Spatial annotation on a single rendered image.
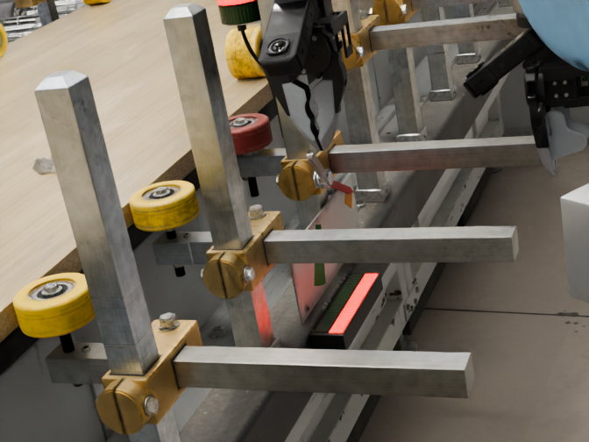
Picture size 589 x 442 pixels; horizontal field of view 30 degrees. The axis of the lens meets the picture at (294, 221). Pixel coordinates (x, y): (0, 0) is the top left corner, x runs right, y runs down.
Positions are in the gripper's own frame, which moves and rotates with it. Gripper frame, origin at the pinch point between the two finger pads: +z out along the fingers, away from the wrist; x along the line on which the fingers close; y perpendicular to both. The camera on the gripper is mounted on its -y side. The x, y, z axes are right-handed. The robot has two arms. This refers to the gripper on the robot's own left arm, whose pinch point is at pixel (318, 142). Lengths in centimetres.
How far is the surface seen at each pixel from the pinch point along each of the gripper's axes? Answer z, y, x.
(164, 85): 3, 41, 42
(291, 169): 6.7, 8.9, 8.1
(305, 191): 9.8, 8.9, 6.7
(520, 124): 87, 255, 26
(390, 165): 9.3, 15.9, -3.1
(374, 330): 77, 90, 31
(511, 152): 8.2, 15.9, -19.2
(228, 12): -14.2, 10.5, 13.3
